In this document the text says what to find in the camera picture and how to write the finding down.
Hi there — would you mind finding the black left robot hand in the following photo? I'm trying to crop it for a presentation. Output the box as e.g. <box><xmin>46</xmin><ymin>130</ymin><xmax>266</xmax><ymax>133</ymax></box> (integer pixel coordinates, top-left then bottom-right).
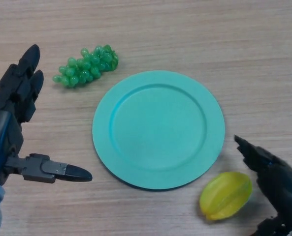
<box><xmin>0</xmin><ymin>44</ymin><xmax>93</xmax><ymax>187</ymax></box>

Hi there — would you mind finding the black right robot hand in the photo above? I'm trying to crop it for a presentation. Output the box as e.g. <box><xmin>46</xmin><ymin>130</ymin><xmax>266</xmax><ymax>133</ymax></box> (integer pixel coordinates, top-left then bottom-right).
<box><xmin>234</xmin><ymin>134</ymin><xmax>292</xmax><ymax>236</ymax></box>

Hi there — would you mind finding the yellow starfruit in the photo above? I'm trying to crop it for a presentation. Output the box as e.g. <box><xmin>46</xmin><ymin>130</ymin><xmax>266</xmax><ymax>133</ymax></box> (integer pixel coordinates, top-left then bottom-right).
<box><xmin>199</xmin><ymin>172</ymin><xmax>253</xmax><ymax>222</ymax></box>

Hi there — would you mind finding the teal round plate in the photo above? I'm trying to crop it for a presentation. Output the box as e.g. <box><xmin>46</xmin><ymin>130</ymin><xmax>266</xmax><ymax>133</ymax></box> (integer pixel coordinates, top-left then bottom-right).
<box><xmin>92</xmin><ymin>70</ymin><xmax>226</xmax><ymax>191</ymax></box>

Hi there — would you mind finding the green grape bunch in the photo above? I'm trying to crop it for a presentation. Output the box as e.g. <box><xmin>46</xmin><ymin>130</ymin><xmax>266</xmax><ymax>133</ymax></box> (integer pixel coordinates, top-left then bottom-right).
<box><xmin>52</xmin><ymin>44</ymin><xmax>119</xmax><ymax>89</ymax></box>

